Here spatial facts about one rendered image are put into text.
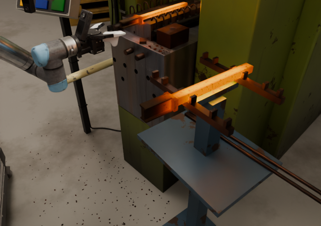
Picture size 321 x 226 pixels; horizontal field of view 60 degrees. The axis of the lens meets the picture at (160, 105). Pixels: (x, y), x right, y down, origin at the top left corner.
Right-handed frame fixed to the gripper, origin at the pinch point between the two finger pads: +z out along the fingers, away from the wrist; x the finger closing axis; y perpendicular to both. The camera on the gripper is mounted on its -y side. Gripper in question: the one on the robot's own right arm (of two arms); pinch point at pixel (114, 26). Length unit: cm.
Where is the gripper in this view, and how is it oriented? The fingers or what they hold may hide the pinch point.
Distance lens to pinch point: 123.4
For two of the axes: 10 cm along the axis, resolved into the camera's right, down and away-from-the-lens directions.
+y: 0.0, 8.1, 5.9
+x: 7.0, 4.2, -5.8
